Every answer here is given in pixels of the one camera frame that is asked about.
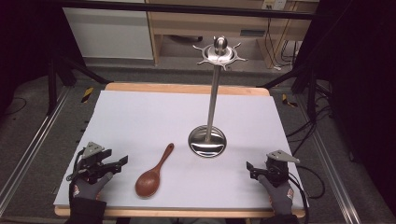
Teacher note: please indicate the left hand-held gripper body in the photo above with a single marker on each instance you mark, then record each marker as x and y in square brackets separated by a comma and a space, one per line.
[93, 161]

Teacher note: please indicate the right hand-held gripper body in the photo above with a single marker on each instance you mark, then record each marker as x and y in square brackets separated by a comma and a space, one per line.
[278, 169]

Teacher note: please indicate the person's left hand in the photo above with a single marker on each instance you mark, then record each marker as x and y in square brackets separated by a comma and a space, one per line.
[88, 189]

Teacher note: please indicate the brown wooden spoon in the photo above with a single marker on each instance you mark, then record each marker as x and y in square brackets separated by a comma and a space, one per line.
[148, 183]

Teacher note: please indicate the white table mat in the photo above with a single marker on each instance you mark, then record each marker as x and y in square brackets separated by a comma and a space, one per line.
[149, 124]

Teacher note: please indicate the yellow black striped marker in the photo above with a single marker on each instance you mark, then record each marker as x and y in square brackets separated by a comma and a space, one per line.
[288, 101]
[87, 95]

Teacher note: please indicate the steel utensil hanging stand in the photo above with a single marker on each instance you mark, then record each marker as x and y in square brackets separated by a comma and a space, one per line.
[213, 102]

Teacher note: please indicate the black metal stand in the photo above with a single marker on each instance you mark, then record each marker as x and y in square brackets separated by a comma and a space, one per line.
[299, 77]
[62, 74]

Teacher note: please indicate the black curtain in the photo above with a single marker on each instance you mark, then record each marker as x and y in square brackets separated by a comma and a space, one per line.
[361, 93]
[25, 40]

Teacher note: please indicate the white cabinet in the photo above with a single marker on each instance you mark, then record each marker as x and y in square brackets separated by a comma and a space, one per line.
[109, 34]

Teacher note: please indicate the light wooden desk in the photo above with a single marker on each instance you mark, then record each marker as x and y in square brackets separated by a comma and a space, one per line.
[193, 23]

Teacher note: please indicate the metal floor rail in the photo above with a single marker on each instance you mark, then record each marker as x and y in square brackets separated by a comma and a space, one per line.
[29, 146]
[333, 174]

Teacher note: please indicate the white wall power outlet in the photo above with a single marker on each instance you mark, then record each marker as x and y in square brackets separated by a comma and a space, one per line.
[274, 4]

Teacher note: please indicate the black horizontal frame bar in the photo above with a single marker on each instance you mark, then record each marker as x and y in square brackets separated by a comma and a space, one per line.
[186, 8]

